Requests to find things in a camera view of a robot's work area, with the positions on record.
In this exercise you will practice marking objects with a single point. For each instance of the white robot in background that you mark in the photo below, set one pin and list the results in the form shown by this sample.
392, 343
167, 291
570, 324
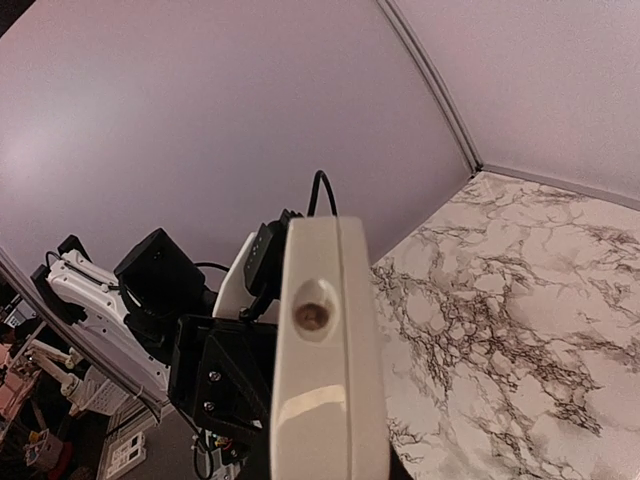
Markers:
94, 393

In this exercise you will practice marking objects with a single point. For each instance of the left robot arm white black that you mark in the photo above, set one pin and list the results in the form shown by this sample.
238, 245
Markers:
129, 315

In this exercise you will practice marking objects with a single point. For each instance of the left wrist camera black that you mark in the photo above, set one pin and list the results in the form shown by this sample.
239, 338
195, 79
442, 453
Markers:
263, 267

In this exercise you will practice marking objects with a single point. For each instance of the aluminium corner post right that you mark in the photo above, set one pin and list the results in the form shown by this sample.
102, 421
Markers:
434, 82

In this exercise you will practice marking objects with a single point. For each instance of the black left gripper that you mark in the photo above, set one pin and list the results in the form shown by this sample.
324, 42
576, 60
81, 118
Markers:
222, 374

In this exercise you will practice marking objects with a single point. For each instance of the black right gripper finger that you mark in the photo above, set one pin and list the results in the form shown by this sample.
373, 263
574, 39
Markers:
397, 469

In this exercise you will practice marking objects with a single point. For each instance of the white remote control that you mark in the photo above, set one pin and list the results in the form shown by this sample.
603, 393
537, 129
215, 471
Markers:
328, 411

